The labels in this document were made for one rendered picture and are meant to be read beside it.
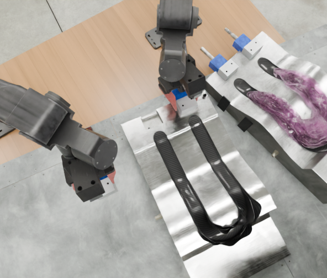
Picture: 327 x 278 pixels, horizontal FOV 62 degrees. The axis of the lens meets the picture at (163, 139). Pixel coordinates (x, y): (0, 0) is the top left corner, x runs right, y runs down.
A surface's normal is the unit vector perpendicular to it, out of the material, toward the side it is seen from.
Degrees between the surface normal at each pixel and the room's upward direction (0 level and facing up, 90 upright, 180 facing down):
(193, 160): 2
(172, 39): 27
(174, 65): 64
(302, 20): 0
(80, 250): 0
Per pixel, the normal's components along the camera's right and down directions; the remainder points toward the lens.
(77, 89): 0.01, -0.25
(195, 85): 0.38, 0.63
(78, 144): -0.33, -0.41
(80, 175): -0.19, -0.64
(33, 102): 0.23, -0.14
